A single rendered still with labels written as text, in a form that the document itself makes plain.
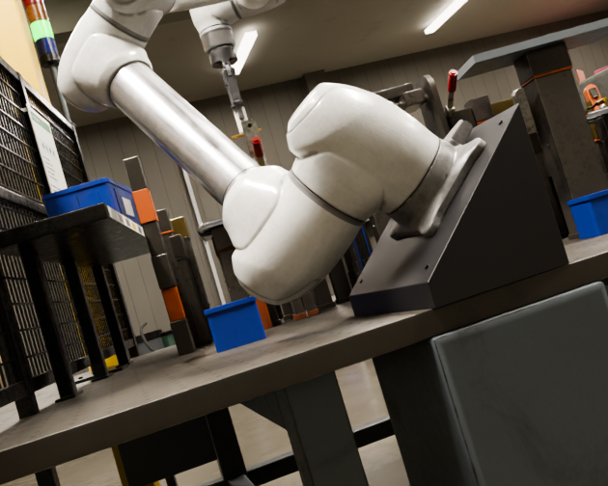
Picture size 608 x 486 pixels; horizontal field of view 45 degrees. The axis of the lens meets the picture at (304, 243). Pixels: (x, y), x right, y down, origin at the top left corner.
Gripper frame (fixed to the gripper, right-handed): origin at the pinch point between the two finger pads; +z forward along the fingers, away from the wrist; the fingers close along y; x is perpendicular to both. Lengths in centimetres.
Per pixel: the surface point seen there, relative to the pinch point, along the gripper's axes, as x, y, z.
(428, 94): -44, -24, 11
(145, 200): 29.5, -18.8, 16.7
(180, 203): 57, 768, -89
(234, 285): 14.9, -6.1, 42.8
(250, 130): -0.1, -17.4, 6.8
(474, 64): -51, -40, 11
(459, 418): -11, -96, 71
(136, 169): 29.5, -18.4, 8.7
